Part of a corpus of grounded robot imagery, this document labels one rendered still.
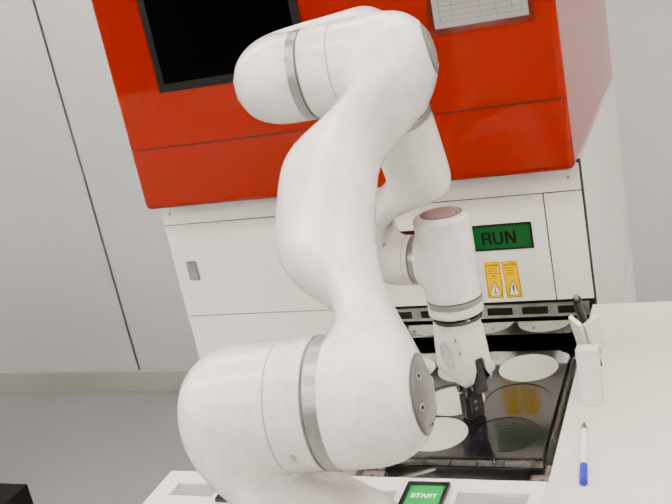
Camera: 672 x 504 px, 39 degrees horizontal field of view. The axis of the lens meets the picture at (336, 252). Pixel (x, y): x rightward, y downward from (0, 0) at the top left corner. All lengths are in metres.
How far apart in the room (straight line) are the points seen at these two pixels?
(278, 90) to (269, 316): 0.91
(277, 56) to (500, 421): 0.72
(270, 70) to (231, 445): 0.41
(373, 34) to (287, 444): 0.43
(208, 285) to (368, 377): 1.16
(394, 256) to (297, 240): 0.53
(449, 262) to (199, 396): 0.62
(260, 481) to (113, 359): 3.34
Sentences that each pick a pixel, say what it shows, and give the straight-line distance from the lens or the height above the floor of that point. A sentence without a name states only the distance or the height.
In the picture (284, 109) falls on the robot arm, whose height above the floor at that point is 1.48.
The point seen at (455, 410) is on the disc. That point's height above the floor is 0.90.
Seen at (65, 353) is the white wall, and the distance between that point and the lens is 4.30.
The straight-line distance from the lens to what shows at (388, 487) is 1.27.
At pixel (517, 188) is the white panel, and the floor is 1.18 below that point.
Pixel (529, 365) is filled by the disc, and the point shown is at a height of 0.90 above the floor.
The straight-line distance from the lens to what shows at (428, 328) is 1.76.
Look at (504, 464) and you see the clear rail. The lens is 1.39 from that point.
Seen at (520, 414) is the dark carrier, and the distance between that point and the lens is 1.51.
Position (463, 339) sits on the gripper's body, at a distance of 1.41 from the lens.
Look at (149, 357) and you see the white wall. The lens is 4.06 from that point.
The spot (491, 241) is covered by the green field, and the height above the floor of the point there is 1.09.
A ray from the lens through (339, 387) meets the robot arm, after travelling 0.78.
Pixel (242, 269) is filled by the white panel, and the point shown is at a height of 1.07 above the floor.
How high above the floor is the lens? 1.64
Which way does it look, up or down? 18 degrees down
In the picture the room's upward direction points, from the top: 12 degrees counter-clockwise
